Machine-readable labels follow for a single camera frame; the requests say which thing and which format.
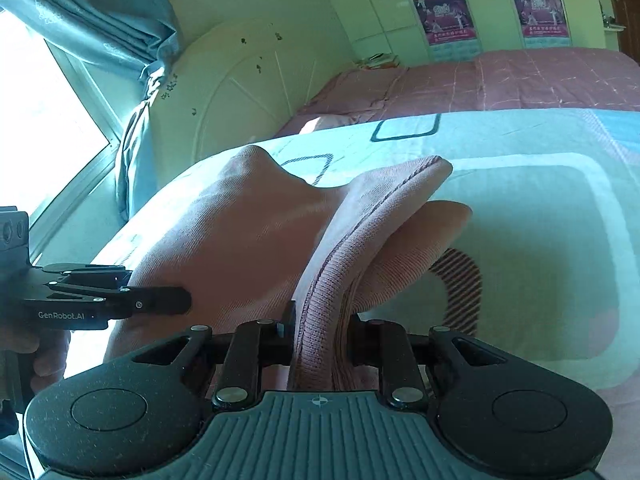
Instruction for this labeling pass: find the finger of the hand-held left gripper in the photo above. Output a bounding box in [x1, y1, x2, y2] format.
[44, 262, 192, 318]

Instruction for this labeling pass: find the teal curtain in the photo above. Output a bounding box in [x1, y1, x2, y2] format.
[0, 0, 182, 221]

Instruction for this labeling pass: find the teal patterned blanket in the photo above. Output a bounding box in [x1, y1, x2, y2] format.
[90, 107, 640, 480]

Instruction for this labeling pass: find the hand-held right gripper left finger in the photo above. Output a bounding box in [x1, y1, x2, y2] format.
[131, 300, 297, 410]

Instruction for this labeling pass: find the pink sweater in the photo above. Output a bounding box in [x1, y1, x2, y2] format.
[102, 145, 473, 393]

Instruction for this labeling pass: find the pale corner shelf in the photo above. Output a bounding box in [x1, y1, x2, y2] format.
[590, 0, 626, 52]

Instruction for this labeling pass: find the stack of books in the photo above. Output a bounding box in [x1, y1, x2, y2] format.
[356, 52, 401, 70]

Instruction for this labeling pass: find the wall poster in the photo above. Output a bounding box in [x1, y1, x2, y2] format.
[410, 0, 476, 48]
[507, 0, 572, 41]

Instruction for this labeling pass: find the window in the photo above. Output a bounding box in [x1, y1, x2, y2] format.
[0, 10, 122, 228]

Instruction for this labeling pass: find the white bed headboard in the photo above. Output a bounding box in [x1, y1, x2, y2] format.
[150, 19, 361, 161]

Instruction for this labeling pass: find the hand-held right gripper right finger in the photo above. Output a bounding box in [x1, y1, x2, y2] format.
[348, 314, 511, 409]

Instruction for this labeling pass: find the pink bedspread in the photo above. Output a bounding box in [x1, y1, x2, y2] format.
[277, 47, 640, 136]

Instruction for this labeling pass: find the person's left hand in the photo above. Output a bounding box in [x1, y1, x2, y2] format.
[4, 331, 72, 397]

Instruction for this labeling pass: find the pale green wardrobe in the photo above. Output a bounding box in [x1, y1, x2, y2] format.
[310, 0, 621, 66]

